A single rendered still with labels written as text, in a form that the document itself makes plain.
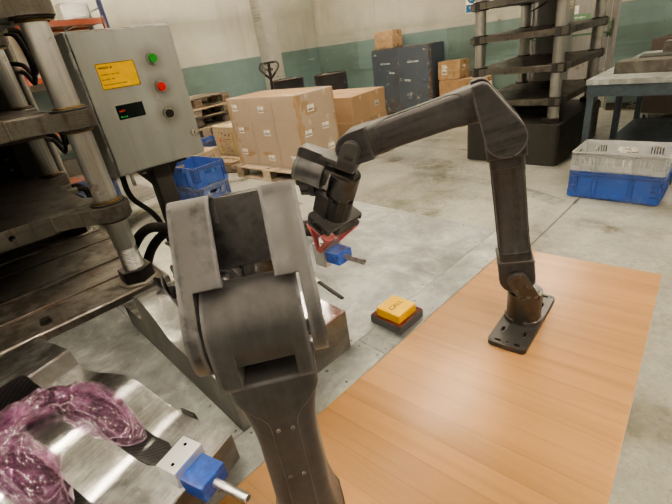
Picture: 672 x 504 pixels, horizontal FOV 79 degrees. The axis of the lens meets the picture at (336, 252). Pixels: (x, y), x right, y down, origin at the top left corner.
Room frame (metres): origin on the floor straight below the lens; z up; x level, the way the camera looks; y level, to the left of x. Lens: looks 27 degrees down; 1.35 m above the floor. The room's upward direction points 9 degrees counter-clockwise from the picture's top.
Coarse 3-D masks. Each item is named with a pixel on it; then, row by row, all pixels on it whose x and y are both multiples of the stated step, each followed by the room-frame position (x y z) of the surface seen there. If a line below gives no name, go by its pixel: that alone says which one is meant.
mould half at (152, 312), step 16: (128, 304) 0.86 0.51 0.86; (144, 304) 0.72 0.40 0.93; (160, 304) 0.72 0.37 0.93; (304, 304) 0.70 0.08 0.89; (144, 320) 0.75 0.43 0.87; (160, 320) 0.69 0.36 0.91; (176, 320) 0.69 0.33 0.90; (336, 320) 0.64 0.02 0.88; (160, 336) 0.69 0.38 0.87; (176, 336) 0.66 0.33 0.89; (336, 336) 0.63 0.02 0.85; (176, 352) 0.64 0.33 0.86; (320, 352) 0.60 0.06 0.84; (336, 352) 0.63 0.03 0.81; (320, 368) 0.60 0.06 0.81; (208, 384) 0.55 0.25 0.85; (224, 400) 0.51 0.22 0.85; (240, 416) 0.48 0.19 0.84
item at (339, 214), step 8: (352, 200) 0.76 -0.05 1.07; (328, 208) 0.76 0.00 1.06; (336, 208) 0.75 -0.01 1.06; (344, 208) 0.75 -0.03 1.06; (352, 208) 0.82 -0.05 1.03; (312, 216) 0.78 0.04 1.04; (320, 216) 0.78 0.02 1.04; (328, 216) 0.77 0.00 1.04; (336, 216) 0.76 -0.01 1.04; (344, 216) 0.76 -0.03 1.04; (352, 216) 0.79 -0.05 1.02; (360, 216) 0.80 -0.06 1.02; (320, 224) 0.76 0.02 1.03; (328, 224) 0.76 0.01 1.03; (336, 224) 0.76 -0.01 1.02; (344, 224) 0.77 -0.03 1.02; (328, 232) 0.74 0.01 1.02
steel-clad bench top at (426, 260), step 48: (384, 240) 1.11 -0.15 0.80; (432, 240) 1.06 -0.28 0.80; (480, 240) 1.02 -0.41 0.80; (336, 288) 0.88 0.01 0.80; (384, 288) 0.85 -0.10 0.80; (432, 288) 0.82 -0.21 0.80; (96, 336) 0.83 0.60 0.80; (144, 336) 0.80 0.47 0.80; (384, 336) 0.67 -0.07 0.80; (144, 384) 0.64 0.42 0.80; (192, 384) 0.62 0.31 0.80; (336, 384) 0.56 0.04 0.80; (240, 432) 0.48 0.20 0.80; (240, 480) 0.40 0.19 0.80
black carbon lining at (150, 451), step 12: (12, 384) 0.56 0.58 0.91; (24, 384) 0.57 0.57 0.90; (36, 384) 0.58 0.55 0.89; (0, 396) 0.55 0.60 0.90; (12, 396) 0.56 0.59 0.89; (24, 396) 0.57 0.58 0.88; (0, 408) 0.54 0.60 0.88; (144, 444) 0.44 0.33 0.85; (156, 444) 0.44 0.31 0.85; (168, 444) 0.43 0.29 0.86; (132, 456) 0.42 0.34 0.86; (144, 456) 0.42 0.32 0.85; (156, 456) 0.42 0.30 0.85
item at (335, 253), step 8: (320, 240) 0.83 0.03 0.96; (336, 240) 0.83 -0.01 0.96; (328, 248) 0.81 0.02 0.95; (336, 248) 0.81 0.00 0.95; (344, 248) 0.80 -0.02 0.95; (320, 256) 0.81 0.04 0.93; (328, 256) 0.80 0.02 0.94; (336, 256) 0.78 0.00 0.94; (344, 256) 0.78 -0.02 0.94; (352, 256) 0.77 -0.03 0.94; (320, 264) 0.81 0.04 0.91; (328, 264) 0.80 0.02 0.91; (336, 264) 0.78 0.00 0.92
